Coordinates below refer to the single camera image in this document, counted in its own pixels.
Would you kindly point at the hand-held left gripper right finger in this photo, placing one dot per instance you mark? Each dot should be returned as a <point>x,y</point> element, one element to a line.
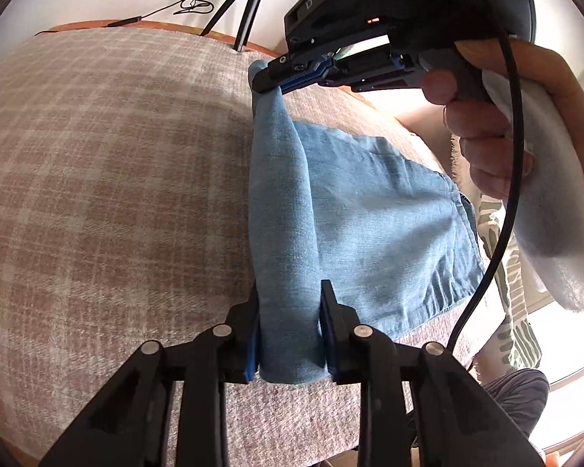
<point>327,340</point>

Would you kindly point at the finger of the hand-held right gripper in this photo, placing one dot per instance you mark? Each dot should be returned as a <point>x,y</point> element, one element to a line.
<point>272,75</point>

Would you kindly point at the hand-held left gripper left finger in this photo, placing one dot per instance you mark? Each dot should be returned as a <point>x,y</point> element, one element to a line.
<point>253,340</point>

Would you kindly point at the blue denim pants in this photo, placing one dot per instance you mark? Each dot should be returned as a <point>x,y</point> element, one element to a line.
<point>370,204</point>

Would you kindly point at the person's right hand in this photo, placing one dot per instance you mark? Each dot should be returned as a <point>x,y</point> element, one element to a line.
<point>486,155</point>

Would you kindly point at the black tripod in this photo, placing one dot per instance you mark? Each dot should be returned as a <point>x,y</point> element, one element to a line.
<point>250,9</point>

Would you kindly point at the green patterned white shirt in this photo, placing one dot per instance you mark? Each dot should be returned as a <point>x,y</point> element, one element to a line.
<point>513,301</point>

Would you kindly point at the beige plaid blanket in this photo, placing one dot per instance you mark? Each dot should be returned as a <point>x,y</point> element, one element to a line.
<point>102,180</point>

